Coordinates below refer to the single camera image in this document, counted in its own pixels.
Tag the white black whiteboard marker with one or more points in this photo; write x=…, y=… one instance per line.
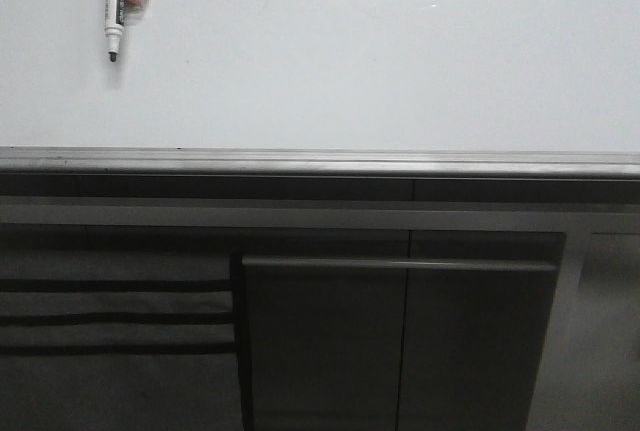
x=114, y=27

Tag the grey cabinet with doors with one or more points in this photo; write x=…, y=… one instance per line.
x=430, y=330

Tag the grey drawer unit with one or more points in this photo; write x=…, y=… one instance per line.
x=119, y=334

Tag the white whiteboard with metal frame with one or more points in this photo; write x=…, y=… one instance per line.
x=375, y=87

